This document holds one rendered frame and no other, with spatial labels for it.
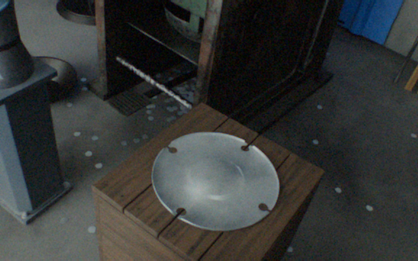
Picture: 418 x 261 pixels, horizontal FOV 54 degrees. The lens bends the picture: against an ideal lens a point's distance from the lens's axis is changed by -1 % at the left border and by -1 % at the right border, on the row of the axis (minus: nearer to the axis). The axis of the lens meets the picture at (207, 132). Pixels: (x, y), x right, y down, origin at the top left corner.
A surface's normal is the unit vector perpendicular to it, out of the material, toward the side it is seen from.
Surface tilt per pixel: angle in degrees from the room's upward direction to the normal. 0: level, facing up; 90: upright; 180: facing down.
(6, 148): 90
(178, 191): 0
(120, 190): 0
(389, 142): 0
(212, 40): 90
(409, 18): 90
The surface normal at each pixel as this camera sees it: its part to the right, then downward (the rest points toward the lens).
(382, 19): -0.65, 0.45
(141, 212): 0.13, -0.73
